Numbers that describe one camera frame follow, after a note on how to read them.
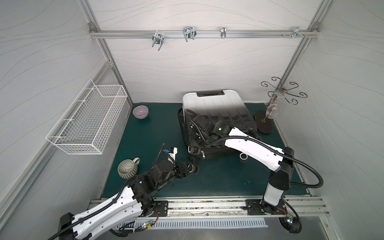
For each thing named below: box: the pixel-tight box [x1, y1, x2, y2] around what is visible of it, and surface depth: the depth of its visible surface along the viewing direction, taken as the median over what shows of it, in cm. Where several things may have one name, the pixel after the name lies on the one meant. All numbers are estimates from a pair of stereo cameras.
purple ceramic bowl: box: [132, 105, 149, 119], surface depth 113 cm
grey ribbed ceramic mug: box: [117, 157, 141, 179], surface depth 85 cm
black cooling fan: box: [278, 216, 302, 234], surface depth 73 cm
